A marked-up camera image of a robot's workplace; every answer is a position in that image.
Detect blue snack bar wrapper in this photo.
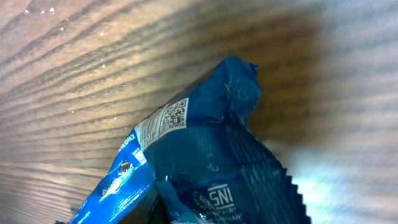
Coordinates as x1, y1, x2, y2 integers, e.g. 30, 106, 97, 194
71, 57, 311, 223

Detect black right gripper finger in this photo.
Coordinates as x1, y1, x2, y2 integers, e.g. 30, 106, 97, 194
117, 185, 170, 224

